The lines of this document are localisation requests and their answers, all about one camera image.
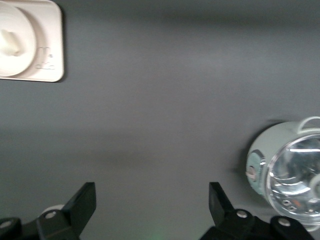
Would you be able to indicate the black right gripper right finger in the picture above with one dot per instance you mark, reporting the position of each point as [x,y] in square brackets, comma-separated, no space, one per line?
[222,215]

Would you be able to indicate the glass pot lid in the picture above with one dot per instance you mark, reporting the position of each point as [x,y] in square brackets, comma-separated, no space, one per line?
[295,180]

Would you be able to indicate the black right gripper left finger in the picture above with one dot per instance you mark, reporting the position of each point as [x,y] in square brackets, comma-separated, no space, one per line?
[77,207]

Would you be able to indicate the cream tray with rabbit print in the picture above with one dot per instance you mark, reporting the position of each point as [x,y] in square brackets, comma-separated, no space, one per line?
[51,30]

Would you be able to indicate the dark grey table mat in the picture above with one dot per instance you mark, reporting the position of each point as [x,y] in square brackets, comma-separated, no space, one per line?
[150,100]

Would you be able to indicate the round cream plate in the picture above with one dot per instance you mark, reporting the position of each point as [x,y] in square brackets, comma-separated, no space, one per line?
[15,17]

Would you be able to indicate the small white bun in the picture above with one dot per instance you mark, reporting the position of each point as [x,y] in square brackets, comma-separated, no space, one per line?
[10,43]

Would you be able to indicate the pale green electric pot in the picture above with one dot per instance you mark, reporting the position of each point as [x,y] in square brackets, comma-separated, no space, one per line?
[265,142]

